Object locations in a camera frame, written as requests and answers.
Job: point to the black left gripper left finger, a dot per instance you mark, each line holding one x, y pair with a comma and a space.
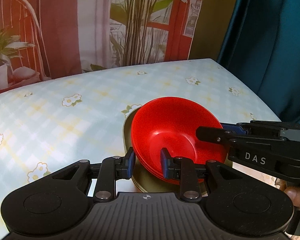
109, 171

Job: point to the teal curtain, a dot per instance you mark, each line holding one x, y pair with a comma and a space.
261, 47

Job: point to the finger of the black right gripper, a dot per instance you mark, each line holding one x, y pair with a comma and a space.
213, 135
240, 128

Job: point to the printed room scene backdrop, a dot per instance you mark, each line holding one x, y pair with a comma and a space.
42, 40

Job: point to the red round bowl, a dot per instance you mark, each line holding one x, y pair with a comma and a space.
171, 123

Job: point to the right hand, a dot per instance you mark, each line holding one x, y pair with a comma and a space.
292, 192

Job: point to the olive green square plate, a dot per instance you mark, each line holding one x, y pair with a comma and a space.
143, 179

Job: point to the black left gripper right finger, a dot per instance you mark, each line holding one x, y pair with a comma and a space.
186, 172

